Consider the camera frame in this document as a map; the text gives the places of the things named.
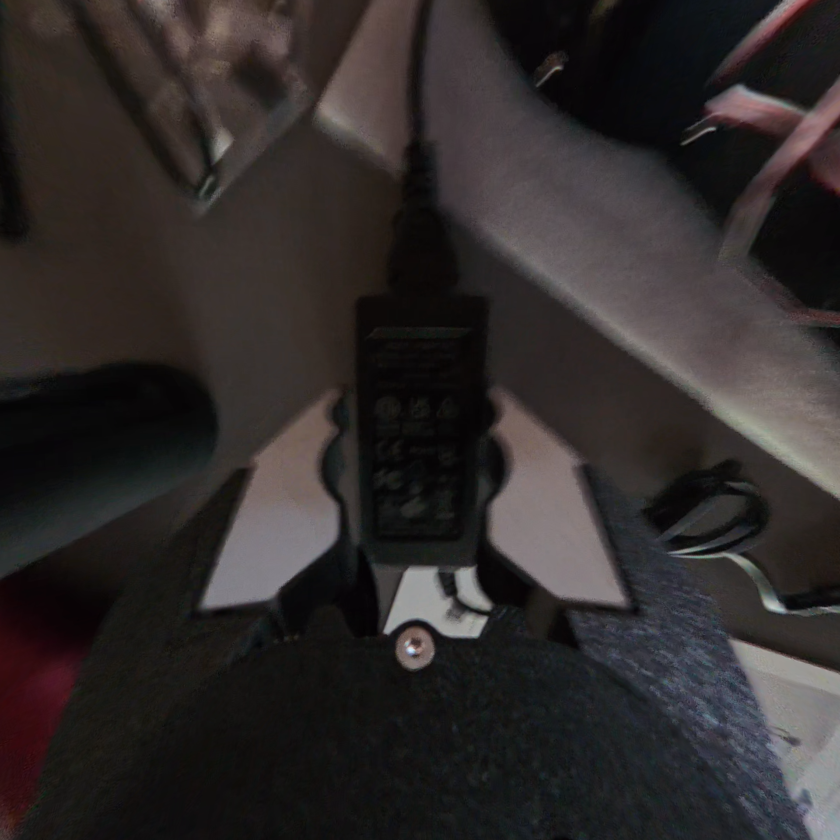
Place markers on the black power adapter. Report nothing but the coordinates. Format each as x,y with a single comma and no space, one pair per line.
420,426

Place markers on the red metal tube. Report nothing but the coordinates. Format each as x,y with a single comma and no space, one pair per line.
33,656

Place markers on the printed instruction manual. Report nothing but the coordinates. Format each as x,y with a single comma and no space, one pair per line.
410,597

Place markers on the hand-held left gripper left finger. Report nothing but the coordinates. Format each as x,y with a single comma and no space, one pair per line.
262,525

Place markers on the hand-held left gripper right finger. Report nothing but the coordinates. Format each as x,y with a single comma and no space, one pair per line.
558,525

